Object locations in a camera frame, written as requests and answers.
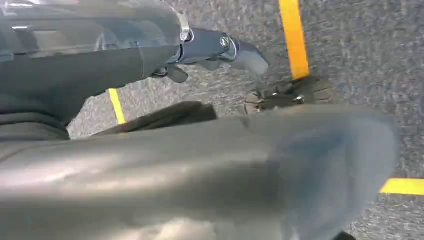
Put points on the black robot foot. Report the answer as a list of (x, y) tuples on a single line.
[(291, 94)]

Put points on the yellow floor tape strip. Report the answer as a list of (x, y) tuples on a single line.
[(117, 106), (294, 39), (404, 186)]

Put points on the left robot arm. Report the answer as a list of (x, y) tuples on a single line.
[(30, 127)]

